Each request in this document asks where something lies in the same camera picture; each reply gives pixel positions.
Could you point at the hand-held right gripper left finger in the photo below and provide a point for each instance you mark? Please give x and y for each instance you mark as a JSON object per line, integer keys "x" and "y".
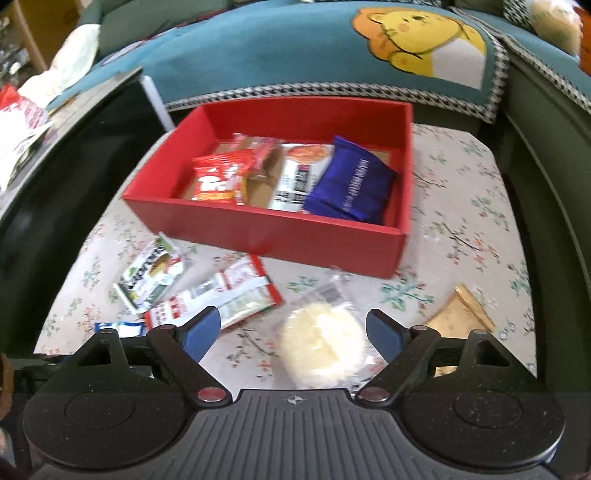
{"x": 201, "y": 334}

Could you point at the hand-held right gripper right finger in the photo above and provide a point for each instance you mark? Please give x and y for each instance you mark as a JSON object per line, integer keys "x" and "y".
{"x": 385, "y": 337}

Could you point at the long red striped snack packet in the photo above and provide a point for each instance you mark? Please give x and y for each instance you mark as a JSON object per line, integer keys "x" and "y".
{"x": 231, "y": 288}

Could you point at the clear round pastry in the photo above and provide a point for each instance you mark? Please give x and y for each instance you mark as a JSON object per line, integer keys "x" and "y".
{"x": 318, "y": 341}

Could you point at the gold foil snack packet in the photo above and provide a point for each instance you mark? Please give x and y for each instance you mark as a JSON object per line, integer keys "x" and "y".
{"x": 457, "y": 318}

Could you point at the small blue white packet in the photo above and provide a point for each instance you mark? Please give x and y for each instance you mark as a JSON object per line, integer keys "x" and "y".
{"x": 124, "y": 328}

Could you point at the green white wafer packet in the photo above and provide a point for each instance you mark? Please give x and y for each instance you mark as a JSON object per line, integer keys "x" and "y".
{"x": 147, "y": 277}

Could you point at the red cardboard box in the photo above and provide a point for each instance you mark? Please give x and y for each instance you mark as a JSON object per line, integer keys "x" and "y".
{"x": 277, "y": 230}

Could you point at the blue wafer biscuit packet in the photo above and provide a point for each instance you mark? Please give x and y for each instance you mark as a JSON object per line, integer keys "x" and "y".
{"x": 351, "y": 184}

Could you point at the white packet with black print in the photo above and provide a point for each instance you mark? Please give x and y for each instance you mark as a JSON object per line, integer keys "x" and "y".
{"x": 295, "y": 180}

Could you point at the black glossy table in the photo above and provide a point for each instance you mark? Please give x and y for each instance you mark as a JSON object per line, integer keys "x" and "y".
{"x": 69, "y": 184}

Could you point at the red white plastic bag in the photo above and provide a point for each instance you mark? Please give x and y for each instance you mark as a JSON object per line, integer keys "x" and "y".
{"x": 23, "y": 115}

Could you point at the teal bear print sofa cover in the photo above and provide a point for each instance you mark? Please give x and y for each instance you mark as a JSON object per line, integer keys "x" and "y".
{"x": 277, "y": 46}

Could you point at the white cloth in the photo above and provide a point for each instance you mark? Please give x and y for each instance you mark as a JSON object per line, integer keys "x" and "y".
{"x": 69, "y": 64}

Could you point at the green sofa back cushion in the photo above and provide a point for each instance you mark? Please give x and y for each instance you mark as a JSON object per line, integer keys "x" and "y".
{"x": 120, "y": 32}

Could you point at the teal houndstooth edged sofa cover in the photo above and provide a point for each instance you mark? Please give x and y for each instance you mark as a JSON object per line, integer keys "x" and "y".
{"x": 545, "y": 67}

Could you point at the white printed plastic bag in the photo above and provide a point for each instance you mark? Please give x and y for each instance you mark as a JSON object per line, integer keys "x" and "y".
{"x": 554, "y": 23}

